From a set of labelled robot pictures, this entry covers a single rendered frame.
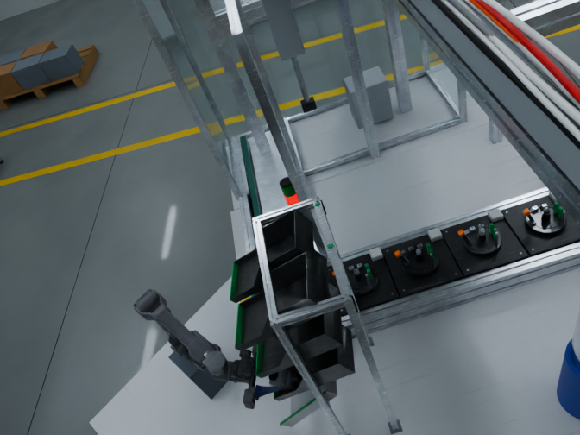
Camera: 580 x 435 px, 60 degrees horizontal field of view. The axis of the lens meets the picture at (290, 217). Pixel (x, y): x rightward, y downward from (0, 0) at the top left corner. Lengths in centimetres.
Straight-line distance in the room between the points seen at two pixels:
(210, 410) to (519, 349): 114
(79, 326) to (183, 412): 196
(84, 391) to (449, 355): 242
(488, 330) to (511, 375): 18
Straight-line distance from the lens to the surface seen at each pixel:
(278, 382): 152
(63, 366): 382
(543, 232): 207
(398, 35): 261
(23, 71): 714
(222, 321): 222
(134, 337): 359
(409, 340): 196
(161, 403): 217
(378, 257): 203
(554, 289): 208
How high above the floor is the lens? 258
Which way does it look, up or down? 45 degrees down
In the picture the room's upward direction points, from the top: 23 degrees counter-clockwise
